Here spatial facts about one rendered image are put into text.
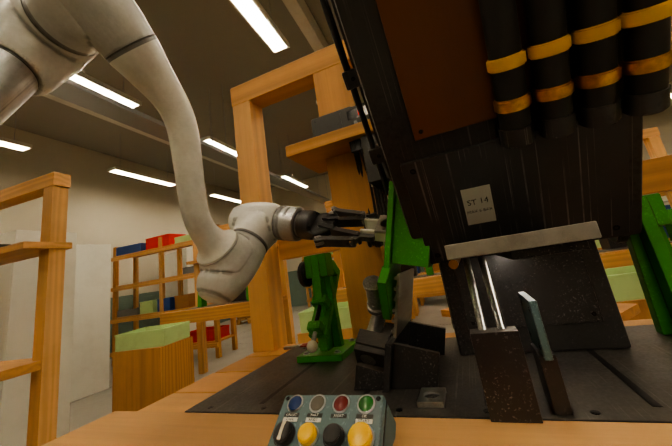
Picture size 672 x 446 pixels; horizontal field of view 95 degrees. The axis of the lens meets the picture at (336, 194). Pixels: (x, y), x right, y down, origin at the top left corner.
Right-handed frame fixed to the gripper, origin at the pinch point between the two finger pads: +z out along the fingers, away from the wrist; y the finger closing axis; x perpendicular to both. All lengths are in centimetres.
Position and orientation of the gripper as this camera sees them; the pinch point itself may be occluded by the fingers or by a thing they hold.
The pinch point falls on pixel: (377, 230)
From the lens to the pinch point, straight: 72.2
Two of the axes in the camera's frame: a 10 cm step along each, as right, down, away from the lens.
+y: 3.3, -5.9, 7.4
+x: 2.1, 8.1, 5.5
